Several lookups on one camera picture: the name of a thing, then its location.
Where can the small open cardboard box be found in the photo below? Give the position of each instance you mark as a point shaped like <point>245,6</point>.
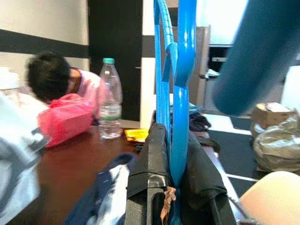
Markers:
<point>269,112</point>

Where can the dark cloth pile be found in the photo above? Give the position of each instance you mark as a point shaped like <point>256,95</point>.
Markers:
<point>199,122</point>

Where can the olive plastic bag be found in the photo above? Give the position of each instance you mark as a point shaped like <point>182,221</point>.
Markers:
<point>276,145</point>

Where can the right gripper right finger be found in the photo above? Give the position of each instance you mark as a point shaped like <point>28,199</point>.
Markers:
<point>201,182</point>

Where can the person in pink shirt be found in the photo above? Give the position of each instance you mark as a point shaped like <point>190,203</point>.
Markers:
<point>47,75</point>

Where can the blue plastic hanger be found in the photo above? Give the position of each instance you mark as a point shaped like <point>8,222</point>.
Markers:
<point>180,140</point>

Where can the pink plastic bag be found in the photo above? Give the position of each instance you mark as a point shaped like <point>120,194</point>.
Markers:
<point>65,119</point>

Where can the dark wood table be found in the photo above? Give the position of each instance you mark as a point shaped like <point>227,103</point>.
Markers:
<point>70,168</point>

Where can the orange packet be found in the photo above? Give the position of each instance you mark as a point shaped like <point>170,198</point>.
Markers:
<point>136,134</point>

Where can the black door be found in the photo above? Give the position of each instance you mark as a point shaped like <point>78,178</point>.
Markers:
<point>114,58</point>

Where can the cream plastic chair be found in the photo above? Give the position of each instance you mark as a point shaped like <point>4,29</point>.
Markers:
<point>272,199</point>

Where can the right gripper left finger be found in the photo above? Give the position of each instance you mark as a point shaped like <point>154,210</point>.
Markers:
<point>150,164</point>

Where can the navy polo shirt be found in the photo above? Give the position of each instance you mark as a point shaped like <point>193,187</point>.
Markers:
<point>82,206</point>

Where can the white shirt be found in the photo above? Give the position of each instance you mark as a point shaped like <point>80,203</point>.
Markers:
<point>14,140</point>

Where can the teal cloth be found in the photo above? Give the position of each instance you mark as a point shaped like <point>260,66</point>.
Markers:
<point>195,108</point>

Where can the clear water bottle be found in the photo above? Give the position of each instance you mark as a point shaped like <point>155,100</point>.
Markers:
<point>110,105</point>

